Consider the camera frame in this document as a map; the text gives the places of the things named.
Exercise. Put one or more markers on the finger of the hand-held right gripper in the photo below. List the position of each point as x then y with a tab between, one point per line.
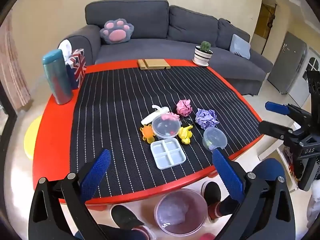
276	107
273	128

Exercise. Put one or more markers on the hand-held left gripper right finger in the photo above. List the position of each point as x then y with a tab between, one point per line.
228	175

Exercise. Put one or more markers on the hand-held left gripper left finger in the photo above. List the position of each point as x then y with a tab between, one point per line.
96	172

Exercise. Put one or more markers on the small round clear container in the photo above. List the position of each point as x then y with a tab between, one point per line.
215	138

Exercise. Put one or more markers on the yellow rubber toy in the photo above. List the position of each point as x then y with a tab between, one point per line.
185	135

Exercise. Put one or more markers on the purple paper ball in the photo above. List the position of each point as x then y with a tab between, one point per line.
206	118

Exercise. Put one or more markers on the light blue divided tray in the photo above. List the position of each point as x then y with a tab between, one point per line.
168	153

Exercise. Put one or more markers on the orange rubber toy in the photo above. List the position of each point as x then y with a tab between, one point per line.
147	133

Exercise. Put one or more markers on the large round clear container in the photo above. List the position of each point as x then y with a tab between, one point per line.
166	128

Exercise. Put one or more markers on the pink plush toy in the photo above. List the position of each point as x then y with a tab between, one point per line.
175	115

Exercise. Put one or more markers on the pink translucent waste bin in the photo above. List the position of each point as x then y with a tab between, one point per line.
162	220

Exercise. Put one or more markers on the pink paper ball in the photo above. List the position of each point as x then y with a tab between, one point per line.
184	108

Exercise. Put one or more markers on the person's right black shoe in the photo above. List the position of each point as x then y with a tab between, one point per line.
212	192

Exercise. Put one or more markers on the person's black shoe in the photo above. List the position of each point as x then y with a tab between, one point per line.
212	192
125	216

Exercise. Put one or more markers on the white door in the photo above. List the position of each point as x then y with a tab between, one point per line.
303	87

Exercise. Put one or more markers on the grey refrigerator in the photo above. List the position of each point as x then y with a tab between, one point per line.
287	62

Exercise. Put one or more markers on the person's left black shoe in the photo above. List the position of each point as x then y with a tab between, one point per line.
125	216

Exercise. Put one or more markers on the red table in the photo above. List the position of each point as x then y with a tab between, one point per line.
50	135

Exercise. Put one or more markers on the clear plastic bag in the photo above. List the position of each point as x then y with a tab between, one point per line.
178	212

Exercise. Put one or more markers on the person's left leg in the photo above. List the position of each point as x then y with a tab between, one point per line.
120	235

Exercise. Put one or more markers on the black striped table mat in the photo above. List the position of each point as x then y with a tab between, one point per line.
112	105

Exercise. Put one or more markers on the light blue cushion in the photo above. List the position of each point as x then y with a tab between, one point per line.
240	46

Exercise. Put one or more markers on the yellow stool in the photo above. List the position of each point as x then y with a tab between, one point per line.
31	140

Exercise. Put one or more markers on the potted cactus striped pot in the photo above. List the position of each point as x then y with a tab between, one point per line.
202	55

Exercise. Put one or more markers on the teal thermos bottle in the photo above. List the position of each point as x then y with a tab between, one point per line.
57	80

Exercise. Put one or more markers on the flag print tissue box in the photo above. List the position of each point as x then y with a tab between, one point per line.
77	67

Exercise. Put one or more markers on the wooden phone stand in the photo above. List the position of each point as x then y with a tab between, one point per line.
153	63

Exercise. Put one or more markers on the white tissue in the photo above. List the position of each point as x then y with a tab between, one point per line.
65	48

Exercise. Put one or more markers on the beige curtain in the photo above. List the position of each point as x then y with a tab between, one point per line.
13	75

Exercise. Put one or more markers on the dark grey sofa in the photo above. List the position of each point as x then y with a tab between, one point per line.
150	52

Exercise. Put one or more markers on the grey pink paw cushion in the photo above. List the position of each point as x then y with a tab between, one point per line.
116	33

